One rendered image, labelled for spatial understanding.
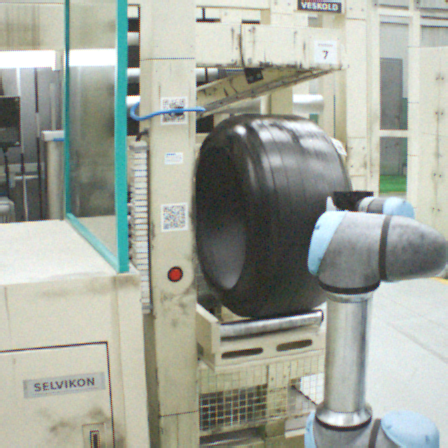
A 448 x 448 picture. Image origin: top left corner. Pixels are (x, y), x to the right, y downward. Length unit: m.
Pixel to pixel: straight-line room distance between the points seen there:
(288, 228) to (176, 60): 0.54
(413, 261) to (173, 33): 1.02
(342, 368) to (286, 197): 0.68
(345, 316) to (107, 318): 0.42
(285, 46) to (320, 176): 0.59
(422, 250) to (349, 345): 0.23
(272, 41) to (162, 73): 0.53
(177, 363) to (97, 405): 0.85
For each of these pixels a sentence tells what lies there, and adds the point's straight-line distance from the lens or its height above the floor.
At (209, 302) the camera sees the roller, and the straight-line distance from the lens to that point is 2.35.
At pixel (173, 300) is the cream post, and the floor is 0.99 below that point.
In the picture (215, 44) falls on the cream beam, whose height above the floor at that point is 1.71.
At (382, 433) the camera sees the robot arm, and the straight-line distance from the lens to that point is 1.45.
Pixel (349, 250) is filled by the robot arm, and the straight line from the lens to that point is 1.27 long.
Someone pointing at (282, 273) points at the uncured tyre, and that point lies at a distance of 1.97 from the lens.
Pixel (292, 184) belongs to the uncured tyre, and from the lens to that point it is 1.94.
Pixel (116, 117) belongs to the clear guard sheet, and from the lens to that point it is 1.22.
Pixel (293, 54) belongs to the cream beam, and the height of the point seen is 1.69.
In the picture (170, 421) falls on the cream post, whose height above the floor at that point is 0.60.
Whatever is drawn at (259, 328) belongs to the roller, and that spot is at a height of 0.90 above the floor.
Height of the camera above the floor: 1.59
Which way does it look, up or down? 11 degrees down
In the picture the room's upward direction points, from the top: straight up
